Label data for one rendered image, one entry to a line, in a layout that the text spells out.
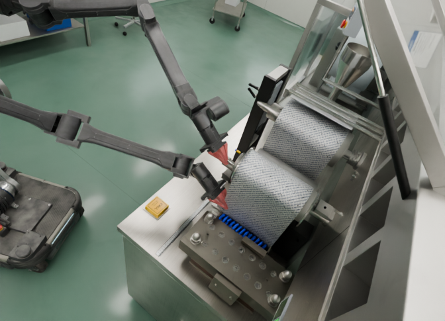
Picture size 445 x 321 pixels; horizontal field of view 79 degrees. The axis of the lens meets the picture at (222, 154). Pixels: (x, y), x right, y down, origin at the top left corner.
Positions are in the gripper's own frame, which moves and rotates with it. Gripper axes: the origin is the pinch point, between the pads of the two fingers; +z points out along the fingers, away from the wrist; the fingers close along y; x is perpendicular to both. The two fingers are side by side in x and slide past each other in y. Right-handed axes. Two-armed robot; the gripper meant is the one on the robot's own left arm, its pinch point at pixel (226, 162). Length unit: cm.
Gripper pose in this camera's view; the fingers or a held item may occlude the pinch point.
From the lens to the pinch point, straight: 95.7
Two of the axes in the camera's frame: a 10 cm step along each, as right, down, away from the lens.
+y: -5.4, 5.2, -6.6
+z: 4.8, 8.4, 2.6
